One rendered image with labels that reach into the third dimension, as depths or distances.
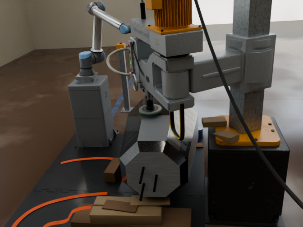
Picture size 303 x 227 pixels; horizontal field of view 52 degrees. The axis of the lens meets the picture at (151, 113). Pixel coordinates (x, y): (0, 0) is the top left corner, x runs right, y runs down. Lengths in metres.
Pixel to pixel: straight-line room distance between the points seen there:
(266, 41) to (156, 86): 0.84
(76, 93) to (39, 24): 6.98
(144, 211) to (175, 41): 1.47
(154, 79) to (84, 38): 7.96
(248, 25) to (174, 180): 1.30
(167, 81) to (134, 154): 0.71
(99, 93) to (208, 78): 1.86
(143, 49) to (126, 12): 7.12
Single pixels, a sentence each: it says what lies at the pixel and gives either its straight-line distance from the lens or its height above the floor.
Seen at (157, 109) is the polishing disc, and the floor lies 0.86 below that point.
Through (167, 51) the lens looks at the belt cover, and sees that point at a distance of 1.93.
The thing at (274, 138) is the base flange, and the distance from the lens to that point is 2.64.
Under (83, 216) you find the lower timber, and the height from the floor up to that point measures 0.11.
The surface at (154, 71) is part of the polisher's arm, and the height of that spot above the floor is 1.36.
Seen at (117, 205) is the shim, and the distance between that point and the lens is 2.82.
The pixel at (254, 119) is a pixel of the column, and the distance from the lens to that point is 2.65.
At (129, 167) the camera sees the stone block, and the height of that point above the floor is 0.61.
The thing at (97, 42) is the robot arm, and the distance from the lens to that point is 3.92.
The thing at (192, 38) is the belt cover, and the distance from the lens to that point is 1.98.
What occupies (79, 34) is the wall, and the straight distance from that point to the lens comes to 10.25.
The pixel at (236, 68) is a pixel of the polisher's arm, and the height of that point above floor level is 1.35.
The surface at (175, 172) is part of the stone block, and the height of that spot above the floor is 0.56.
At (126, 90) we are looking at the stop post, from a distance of 4.96.
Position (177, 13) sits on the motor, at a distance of 1.97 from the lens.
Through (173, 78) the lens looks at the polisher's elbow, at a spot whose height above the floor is 1.38.
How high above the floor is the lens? 2.03
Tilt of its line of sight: 24 degrees down
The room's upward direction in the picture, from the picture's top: 4 degrees counter-clockwise
